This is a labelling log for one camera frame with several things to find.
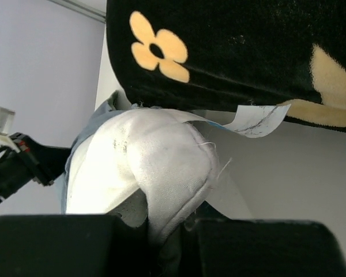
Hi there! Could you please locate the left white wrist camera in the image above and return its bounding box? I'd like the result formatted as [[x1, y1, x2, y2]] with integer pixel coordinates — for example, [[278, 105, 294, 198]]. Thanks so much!
[[0, 107, 16, 147]]

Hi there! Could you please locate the white pillow insert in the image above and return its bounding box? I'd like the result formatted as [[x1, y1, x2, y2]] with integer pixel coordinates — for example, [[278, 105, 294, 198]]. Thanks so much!
[[65, 108, 220, 246]]

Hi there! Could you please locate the white pillow care label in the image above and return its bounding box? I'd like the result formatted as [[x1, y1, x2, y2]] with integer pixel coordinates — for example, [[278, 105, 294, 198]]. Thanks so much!
[[224, 104, 291, 139]]

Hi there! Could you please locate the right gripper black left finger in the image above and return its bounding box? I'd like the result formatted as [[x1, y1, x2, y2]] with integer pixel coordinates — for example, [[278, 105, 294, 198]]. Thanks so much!
[[111, 190, 148, 228]]

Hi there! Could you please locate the left aluminium frame post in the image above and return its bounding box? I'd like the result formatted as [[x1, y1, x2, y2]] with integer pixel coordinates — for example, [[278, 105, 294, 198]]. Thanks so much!
[[49, 0, 106, 23]]

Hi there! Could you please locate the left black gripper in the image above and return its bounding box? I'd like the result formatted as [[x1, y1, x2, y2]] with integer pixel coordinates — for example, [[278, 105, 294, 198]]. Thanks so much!
[[0, 133, 71, 204]]

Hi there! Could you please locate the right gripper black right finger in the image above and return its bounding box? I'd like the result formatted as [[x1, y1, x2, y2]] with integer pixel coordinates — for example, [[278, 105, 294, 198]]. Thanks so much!
[[184, 201, 228, 228]]

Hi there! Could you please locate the black floral plush pillow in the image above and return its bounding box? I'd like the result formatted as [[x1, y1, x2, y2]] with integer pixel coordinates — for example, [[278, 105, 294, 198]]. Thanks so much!
[[106, 0, 346, 133]]

